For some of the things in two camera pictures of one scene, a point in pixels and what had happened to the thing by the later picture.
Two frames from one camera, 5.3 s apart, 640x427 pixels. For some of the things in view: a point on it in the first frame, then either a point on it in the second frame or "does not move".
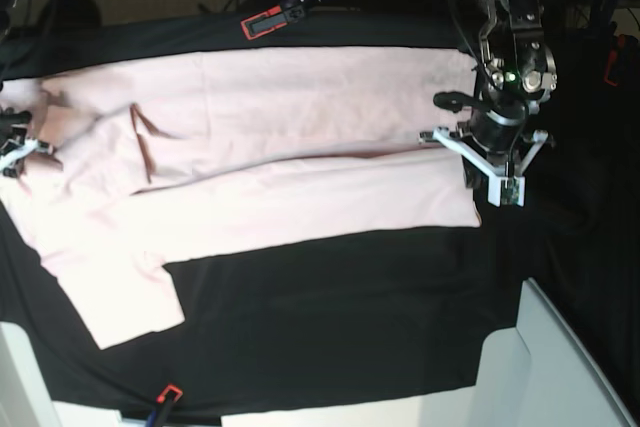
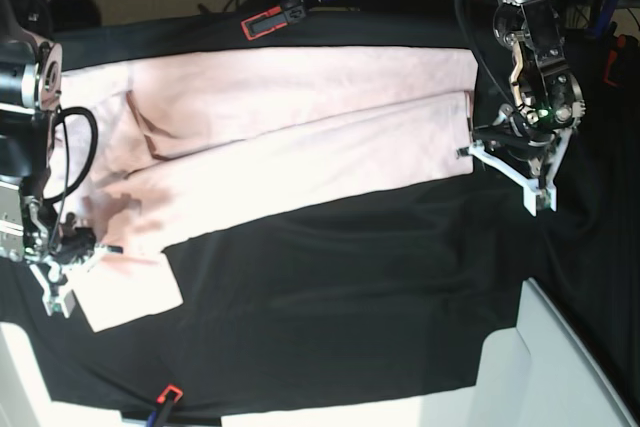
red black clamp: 275,18 does not move
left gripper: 14,145 -> 73,246
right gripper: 497,142 -> 526,156
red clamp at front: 162,396 does not move
